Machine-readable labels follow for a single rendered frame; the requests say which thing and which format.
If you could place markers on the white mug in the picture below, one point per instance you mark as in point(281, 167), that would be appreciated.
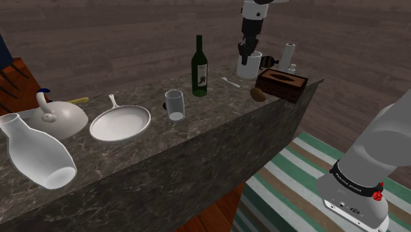
point(250, 69)

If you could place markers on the green wine bottle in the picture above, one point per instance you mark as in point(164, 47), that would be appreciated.
point(199, 75)

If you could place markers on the clear drinking glass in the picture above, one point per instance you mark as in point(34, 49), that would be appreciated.
point(175, 104)

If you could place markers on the brown tissue box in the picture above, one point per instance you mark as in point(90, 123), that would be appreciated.
point(282, 85)

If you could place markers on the white kettle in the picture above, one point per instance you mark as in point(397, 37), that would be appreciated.
point(62, 120)

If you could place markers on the white paper towel roll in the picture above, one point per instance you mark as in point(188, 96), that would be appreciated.
point(286, 58)

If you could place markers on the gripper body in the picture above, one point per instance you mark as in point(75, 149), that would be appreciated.
point(252, 27)

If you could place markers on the small white shaker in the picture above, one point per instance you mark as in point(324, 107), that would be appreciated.
point(292, 69)

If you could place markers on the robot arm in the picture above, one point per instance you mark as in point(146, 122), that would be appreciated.
point(369, 151)

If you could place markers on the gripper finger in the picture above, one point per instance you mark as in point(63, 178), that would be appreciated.
point(244, 53)
point(255, 45)

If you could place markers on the brown potato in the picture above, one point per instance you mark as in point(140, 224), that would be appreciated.
point(257, 94)

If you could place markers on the white vase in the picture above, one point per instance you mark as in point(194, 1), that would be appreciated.
point(35, 154)

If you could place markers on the green brown striped rug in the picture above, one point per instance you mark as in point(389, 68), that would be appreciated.
point(289, 189)

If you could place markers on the yellow black striped fish figure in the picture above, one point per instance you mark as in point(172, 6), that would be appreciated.
point(268, 61)

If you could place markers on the white frying pan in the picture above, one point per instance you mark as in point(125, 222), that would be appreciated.
point(120, 123)

